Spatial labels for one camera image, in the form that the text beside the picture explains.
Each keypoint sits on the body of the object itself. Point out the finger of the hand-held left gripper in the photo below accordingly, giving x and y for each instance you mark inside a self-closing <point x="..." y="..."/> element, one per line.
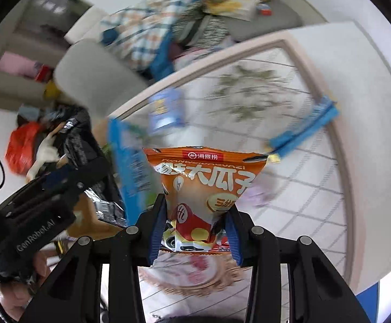
<point x="84" y="176"/>

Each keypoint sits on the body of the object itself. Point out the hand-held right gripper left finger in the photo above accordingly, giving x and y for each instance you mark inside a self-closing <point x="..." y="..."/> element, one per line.
<point x="156" y="235"/>

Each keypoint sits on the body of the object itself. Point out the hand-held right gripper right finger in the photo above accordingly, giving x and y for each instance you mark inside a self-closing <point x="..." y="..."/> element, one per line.
<point x="233" y="239"/>

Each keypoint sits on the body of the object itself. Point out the black snack packet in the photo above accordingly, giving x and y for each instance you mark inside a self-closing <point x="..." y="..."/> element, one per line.
<point x="81" y="141"/>

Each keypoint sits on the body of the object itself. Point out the orange snack packet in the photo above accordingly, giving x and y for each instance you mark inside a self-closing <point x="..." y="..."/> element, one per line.
<point x="198" y="191"/>

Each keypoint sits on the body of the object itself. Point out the person's left hand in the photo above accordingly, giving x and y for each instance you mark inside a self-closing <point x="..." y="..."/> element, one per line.
<point x="13" y="297"/>

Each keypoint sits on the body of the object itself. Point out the white plush toy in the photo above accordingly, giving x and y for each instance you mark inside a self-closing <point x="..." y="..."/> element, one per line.
<point x="45" y="153"/>

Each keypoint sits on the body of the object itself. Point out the teal blue snack packet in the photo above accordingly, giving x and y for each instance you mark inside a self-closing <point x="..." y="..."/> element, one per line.
<point x="129" y="168"/>

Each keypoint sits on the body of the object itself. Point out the red plastic bag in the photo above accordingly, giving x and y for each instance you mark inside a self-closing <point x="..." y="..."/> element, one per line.
<point x="22" y="148"/>

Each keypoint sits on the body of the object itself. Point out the small yellow packet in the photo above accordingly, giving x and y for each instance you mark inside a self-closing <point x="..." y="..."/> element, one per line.
<point x="275" y="158"/>

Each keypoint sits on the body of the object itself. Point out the yellow toy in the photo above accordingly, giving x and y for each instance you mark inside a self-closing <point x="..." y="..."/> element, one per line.
<point x="51" y="90"/>

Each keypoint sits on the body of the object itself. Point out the grey chair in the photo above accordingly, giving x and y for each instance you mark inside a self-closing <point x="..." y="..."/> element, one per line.
<point x="97" y="74"/>

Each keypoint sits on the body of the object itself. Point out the light blue snack packet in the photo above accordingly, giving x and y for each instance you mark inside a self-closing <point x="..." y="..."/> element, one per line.
<point x="166" y="109"/>

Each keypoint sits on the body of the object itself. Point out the red box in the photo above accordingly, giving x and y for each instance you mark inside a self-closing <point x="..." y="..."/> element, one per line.
<point x="43" y="74"/>

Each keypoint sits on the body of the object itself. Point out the long blue snack packet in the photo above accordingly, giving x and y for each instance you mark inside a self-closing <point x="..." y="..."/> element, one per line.
<point x="303" y="128"/>

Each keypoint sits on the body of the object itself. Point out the pink box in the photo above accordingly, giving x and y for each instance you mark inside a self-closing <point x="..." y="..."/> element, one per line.
<point x="15" y="64"/>

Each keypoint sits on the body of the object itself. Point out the blue cloth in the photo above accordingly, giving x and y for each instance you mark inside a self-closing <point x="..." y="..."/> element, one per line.
<point x="161" y="59"/>

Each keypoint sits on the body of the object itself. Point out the blue stool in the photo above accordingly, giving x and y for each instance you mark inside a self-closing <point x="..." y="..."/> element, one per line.
<point x="370" y="304"/>

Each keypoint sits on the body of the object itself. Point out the pink cloth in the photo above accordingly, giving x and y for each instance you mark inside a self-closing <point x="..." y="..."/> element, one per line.
<point x="192" y="57"/>

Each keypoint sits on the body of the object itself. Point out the plaid blanket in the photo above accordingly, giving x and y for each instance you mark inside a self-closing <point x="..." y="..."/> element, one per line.
<point x="145" y="27"/>

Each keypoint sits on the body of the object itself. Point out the striped black white cloth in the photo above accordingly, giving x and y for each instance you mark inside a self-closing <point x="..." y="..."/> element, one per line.
<point x="198" y="30"/>

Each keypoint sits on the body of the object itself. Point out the grey sofa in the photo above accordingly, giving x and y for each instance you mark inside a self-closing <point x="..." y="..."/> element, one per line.
<point x="269" y="20"/>

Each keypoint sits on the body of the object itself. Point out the yellow white cushion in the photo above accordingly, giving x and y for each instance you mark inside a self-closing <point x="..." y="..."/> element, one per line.
<point x="230" y="6"/>

